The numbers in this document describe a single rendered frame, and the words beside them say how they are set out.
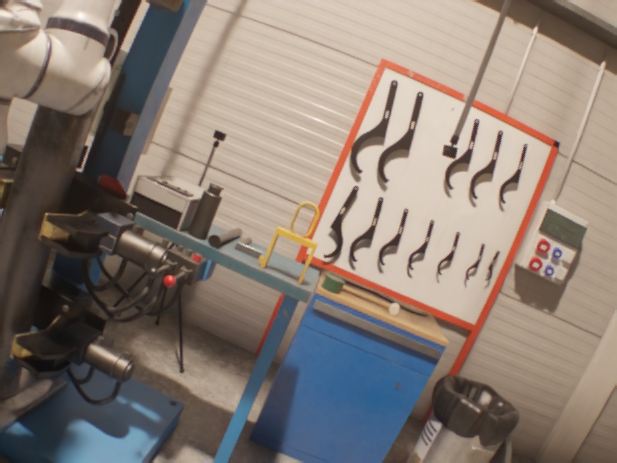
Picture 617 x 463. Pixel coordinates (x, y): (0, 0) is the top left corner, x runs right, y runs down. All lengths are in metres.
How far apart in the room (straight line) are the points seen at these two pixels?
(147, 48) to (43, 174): 0.74
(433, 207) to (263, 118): 1.38
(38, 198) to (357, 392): 1.74
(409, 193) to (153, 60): 2.08
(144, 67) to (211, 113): 1.61
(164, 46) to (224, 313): 2.24
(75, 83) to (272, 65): 2.65
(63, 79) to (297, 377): 1.88
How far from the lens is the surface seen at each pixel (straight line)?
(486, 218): 3.59
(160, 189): 1.79
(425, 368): 2.49
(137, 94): 2.11
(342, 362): 2.44
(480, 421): 2.72
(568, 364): 4.16
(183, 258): 1.66
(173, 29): 2.12
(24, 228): 1.79
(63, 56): 1.09
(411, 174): 3.47
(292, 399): 2.55
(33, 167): 1.75
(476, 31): 3.79
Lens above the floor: 1.46
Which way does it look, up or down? 6 degrees down
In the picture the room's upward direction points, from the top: 23 degrees clockwise
